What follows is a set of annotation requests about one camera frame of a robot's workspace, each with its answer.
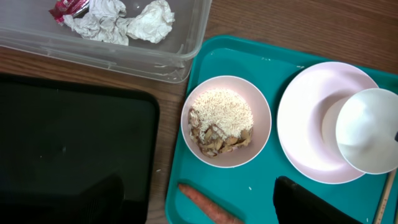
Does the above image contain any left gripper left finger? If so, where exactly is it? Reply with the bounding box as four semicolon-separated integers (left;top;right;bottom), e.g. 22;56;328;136
1;174;124;224

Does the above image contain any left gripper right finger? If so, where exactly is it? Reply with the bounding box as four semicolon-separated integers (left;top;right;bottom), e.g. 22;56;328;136
273;176;360;224

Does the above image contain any large white plate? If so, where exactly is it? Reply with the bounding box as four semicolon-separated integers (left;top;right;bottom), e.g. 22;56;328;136
277;62;377;184

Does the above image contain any small white cup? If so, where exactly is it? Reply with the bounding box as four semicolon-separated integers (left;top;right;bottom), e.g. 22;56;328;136
335;88;397;174

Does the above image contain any white tissue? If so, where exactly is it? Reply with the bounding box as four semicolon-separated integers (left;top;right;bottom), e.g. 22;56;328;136
63;0;130;45
126;0;175;44

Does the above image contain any red foil snack wrapper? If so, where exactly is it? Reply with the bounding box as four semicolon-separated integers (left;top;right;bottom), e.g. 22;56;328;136
49;0;90;24

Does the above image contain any clear plastic waste bin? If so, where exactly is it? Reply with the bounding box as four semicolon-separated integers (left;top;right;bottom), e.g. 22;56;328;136
1;0;211;83

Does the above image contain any teal serving tray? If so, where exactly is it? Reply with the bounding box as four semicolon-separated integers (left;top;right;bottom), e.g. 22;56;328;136
165;35;387;223

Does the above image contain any orange carrot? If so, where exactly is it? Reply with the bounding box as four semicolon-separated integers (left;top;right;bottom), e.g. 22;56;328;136
178;184;244;224

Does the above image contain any black plastic tray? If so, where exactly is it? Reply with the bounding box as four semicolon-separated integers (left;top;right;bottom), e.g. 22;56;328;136
1;74;160;223

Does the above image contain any left wooden chopstick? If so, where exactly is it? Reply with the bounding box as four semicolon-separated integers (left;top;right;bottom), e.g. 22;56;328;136
373;169;397;224

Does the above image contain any white bowl with rice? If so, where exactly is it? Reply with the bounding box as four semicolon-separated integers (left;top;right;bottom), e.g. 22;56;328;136
180;76;272;168

